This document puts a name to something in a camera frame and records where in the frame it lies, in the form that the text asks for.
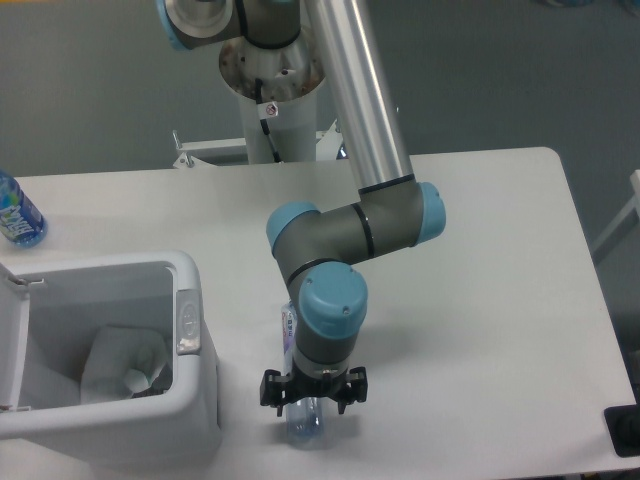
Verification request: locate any white trash can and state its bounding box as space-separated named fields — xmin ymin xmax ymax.
xmin=1 ymin=251 xmax=221 ymax=465

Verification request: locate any black clamp at table edge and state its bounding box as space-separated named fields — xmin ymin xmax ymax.
xmin=604 ymin=404 xmax=639 ymax=458

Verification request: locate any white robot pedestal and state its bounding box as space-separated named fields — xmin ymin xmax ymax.
xmin=219 ymin=26 xmax=325 ymax=164

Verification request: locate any white pedestal foot bracket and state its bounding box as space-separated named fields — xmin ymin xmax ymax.
xmin=172 ymin=122 xmax=348 ymax=169

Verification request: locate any blue labelled water bottle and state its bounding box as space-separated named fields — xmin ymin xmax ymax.
xmin=1 ymin=171 xmax=48 ymax=248

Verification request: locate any crushed clear plastic bottle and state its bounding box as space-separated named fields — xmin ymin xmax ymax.
xmin=281 ymin=302 xmax=325 ymax=449

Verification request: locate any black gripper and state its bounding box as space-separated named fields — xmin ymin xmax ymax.
xmin=259 ymin=363 xmax=368 ymax=417

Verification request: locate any black cable on pedestal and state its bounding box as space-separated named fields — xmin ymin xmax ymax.
xmin=254 ymin=77 xmax=284 ymax=164

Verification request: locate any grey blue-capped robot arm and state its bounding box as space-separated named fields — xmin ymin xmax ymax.
xmin=156 ymin=1 xmax=446 ymax=410

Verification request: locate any white frame at right edge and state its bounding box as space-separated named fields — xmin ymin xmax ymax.
xmin=591 ymin=170 xmax=639 ymax=265

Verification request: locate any white plastic wrapper bag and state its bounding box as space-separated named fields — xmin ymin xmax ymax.
xmin=80 ymin=326 xmax=173 ymax=404

